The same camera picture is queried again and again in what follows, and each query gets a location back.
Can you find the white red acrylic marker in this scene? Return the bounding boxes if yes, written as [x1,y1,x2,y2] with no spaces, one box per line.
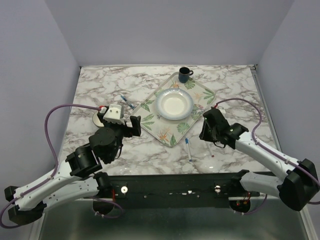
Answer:
[205,142,215,158]

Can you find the white blue acrylic marker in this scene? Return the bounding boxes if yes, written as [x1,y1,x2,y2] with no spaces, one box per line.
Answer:
[185,138,193,162]

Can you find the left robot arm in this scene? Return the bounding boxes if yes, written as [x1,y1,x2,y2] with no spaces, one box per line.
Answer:
[4,116,141,228]

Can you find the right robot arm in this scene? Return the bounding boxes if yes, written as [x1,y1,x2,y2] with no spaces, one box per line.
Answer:
[199,108,320,211]

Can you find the transparent blue pen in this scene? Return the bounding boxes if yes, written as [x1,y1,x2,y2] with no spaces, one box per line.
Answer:
[120,95,135,110]

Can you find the teal bowl white inside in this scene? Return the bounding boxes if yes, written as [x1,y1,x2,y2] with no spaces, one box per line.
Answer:
[92,111,104,128]

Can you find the floral serving tray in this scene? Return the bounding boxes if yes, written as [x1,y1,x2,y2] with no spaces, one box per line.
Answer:
[132,72,216,147]

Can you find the white blue-rimmed plate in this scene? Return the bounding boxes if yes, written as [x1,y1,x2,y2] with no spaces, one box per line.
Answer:
[155,88,194,121]

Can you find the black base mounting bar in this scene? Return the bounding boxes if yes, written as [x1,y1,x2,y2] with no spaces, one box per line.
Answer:
[97,170,260,210]

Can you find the dark blue mug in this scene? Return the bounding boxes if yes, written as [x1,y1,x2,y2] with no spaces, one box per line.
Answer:
[178,67,194,84]

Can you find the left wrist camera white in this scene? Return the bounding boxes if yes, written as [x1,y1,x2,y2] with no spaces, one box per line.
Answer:
[97,104,125,125]

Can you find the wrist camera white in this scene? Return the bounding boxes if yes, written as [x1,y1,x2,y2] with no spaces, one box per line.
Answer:
[215,106,226,115]
[97,104,125,125]

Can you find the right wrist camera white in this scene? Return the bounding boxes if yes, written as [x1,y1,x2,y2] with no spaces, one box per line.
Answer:
[215,106,226,115]

